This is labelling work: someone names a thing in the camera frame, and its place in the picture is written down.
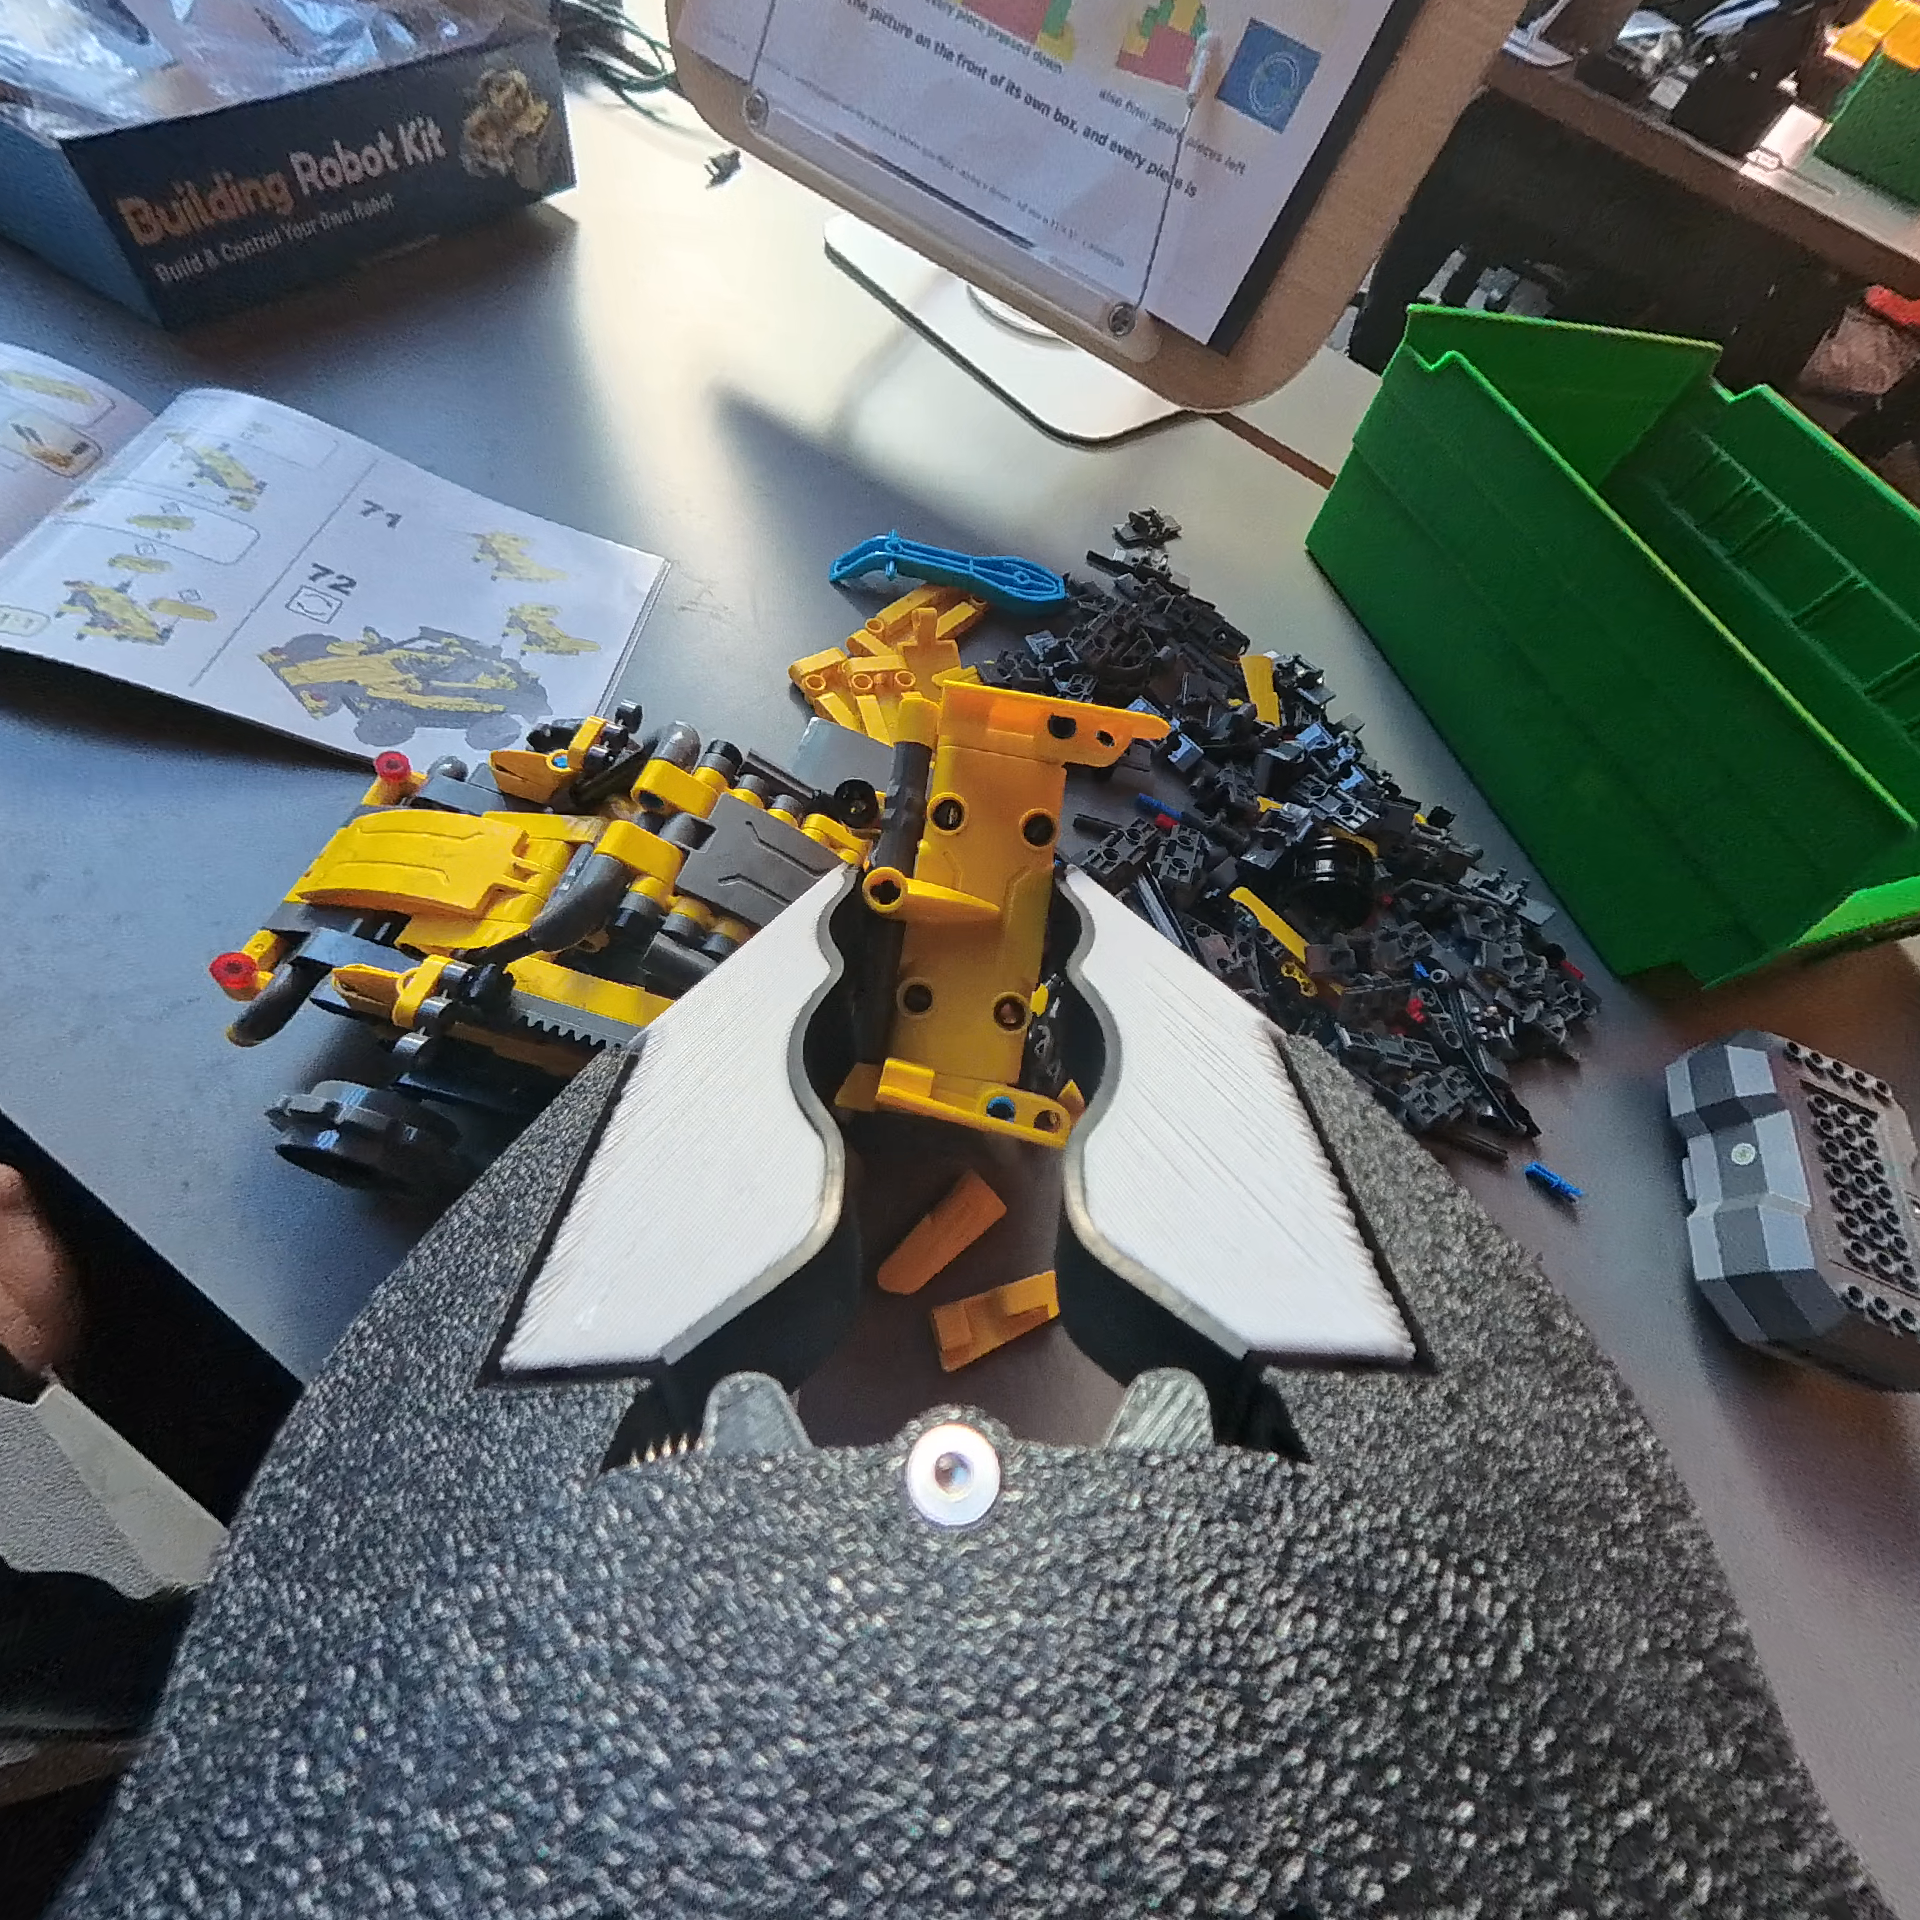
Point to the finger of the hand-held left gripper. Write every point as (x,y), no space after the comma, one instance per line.
(90,1499)

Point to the toy kit cardboard box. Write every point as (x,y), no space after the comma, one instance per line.
(302,212)

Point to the yellow toy frame piece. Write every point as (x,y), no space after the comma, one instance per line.
(863,677)

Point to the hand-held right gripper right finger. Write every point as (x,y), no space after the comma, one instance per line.
(1245,1184)

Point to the blue toy pin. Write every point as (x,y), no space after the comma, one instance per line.
(1553,1181)

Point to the paper instruction booklet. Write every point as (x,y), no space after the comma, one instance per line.
(302,555)

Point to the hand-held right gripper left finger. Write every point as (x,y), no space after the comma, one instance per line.
(676,1184)

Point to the teal brick separator tool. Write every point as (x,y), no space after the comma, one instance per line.
(901,562)

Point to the grey toy brick block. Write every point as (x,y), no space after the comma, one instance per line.
(1770,1246)

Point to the green plastic bin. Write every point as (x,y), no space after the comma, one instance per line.
(1499,677)

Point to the yellow toy brick assembly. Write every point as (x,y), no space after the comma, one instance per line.
(975,841)

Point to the clear plastic bag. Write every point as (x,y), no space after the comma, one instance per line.
(227,45)

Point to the pile of black toy bricks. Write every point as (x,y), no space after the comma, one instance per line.
(1350,902)

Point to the yellow black toy brick vehicle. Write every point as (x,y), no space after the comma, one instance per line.
(434,885)

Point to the person's left hand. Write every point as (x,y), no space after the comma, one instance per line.
(30,1274)

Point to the monitor showing building instructions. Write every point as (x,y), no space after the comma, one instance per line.
(975,120)

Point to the yellow toy wedge panel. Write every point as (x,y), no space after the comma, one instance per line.
(937,1234)
(992,1324)

